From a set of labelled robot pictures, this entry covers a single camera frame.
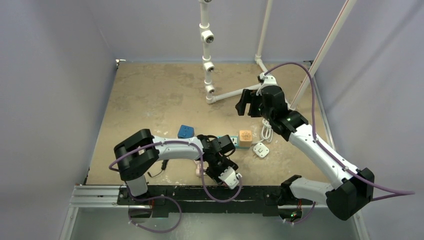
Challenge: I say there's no pink cable with plug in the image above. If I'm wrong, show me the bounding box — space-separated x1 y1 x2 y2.
193 160 204 179

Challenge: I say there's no tan cube plug adapter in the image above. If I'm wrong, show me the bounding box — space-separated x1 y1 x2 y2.
238 130 253 148

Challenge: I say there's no blue cube socket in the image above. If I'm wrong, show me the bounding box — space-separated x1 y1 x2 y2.
177 124 195 139

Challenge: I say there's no black power adapter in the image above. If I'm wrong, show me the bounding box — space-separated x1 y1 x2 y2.
147 159 169 178

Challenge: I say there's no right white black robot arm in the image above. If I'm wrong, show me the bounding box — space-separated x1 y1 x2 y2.
235 85 375 221

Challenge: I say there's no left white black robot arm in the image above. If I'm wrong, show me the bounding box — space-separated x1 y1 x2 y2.
109 129 242 205

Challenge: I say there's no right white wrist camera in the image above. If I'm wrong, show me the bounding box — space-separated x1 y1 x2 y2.
257 72 278 89

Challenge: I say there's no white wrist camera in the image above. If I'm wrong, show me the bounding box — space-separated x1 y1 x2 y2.
218 167 243 190
257 72 278 89

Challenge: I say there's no white coiled power cable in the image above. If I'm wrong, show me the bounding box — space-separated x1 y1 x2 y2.
260 118 275 144

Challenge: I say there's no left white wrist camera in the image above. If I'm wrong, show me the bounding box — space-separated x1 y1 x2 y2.
218 167 243 190

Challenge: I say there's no white square wall adapter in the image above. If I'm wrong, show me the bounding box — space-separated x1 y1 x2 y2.
252 142 270 159

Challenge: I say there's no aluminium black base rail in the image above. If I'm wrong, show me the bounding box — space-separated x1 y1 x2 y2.
70 184 314 218

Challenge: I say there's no white PVC pipe frame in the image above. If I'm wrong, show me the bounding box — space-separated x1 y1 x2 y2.
199 0 356 104

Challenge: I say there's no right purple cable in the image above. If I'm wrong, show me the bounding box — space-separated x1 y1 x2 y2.
263 62 416 226

